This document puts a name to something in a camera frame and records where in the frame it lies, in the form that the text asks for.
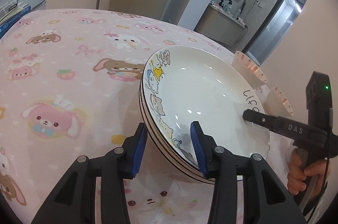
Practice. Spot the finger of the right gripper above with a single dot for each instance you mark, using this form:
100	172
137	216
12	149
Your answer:
275	124

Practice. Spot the stack of books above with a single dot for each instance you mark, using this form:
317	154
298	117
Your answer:
12	12

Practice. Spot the pink rimmed white bowl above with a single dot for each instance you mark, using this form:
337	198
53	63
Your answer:
249	70

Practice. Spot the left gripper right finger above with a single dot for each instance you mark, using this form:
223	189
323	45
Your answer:
266	199

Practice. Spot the white cartoon cat plate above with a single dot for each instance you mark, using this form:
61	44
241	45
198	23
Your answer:
184	84

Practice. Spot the black faucet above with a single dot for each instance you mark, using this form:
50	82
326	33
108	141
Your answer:
225	4

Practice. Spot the person's right hand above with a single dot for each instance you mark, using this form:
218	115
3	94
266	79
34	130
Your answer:
296	176

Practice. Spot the bathroom vanity cabinet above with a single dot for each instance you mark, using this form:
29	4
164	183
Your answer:
218	26

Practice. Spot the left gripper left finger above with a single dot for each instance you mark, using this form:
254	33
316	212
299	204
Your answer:
72	200

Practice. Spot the stacked white plates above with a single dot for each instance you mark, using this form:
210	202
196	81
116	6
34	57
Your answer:
170	155

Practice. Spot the pink cartoon tablecloth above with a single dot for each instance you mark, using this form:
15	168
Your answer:
69	87

